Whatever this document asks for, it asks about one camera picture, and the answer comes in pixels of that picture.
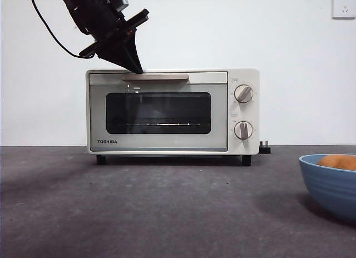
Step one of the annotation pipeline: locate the white toaster oven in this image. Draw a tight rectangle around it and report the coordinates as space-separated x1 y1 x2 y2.
85 68 261 167

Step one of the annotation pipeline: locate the brown potato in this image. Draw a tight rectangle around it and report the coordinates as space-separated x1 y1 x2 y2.
318 154 356 171

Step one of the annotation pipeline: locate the blue ceramic bowl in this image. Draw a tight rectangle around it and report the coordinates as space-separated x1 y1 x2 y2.
298 153 356 223

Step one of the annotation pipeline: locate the beige round oven knob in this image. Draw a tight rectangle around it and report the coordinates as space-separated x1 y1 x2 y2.
234 85 254 105
233 121 254 142

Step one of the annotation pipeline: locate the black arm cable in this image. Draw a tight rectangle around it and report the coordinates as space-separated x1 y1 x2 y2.
28 0 84 59

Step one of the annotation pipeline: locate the white wall socket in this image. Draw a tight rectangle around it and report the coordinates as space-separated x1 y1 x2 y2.
332 0 356 19

